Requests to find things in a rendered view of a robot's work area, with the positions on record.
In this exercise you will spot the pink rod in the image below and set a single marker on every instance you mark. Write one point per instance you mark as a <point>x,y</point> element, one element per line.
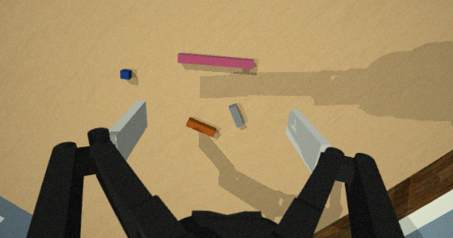
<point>215,60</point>

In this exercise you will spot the dark grey rectangular bar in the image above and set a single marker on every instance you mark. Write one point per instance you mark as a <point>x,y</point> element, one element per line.
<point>236,115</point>

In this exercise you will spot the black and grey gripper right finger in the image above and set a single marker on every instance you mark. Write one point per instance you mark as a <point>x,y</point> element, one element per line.
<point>370,209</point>

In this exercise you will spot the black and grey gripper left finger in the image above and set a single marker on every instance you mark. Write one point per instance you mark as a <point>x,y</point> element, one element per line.
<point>58,211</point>

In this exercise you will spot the small blue cube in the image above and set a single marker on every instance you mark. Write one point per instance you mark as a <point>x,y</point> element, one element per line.
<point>125,74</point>

